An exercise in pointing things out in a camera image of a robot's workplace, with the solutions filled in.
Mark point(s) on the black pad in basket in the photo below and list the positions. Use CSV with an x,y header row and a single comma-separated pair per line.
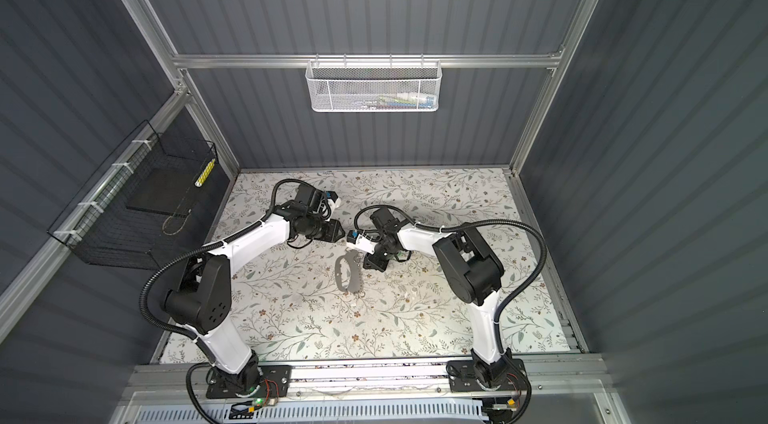
x,y
165,192

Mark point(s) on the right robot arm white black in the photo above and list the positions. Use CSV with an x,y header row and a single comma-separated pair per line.
x,y
472,270

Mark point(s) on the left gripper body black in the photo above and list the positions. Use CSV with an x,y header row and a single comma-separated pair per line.
x,y
327,231

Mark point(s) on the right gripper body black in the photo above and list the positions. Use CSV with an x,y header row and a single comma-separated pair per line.
x,y
381,257

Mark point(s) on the yellow marker in basket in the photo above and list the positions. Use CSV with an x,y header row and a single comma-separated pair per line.
x,y
205,173

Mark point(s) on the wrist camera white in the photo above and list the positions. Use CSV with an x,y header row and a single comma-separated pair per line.
x,y
357,241
332,200

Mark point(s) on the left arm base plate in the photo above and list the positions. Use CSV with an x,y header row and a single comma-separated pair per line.
x,y
253,382

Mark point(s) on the white slotted cable duct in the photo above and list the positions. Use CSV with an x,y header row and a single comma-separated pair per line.
x,y
445,410

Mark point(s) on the black wire basket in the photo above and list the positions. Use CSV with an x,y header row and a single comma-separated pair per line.
x,y
99,229

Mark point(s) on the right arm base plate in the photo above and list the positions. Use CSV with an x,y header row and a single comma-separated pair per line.
x,y
507,375

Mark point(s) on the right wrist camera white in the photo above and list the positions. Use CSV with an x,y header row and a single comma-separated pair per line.
x,y
357,241

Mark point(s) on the floral table mat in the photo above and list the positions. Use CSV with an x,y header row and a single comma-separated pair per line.
x,y
287,305

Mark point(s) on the white wire mesh basket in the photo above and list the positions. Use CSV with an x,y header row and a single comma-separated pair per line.
x,y
374,89

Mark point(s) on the aluminium mounting rail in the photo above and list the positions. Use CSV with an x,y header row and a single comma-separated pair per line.
x,y
381,378

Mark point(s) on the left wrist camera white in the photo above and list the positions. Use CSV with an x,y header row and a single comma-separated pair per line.
x,y
332,200

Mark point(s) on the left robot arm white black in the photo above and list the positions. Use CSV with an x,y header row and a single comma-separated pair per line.
x,y
202,303

